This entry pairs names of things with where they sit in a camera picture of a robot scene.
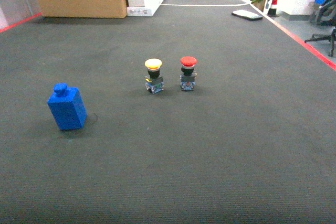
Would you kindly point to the blue block part with knob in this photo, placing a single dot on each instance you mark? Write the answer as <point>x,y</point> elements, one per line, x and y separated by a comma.
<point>67,107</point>

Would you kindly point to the yellow mushroom push button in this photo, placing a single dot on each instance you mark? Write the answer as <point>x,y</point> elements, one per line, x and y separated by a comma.
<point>154,81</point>

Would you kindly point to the red mushroom push button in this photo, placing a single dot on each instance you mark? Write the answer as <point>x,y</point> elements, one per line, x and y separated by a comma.
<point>188,75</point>

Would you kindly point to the white flat box stack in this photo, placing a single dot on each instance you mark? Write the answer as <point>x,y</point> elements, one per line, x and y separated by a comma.
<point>143,8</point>

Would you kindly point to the black flat tablet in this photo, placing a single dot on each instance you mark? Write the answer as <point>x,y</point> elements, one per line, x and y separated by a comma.
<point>244,14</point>

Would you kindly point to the red white traffic cone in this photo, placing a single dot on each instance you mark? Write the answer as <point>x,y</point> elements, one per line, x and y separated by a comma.
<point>272,8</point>

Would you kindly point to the black office chair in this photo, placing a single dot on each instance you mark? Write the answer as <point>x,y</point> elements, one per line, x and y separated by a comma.
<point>325,16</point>

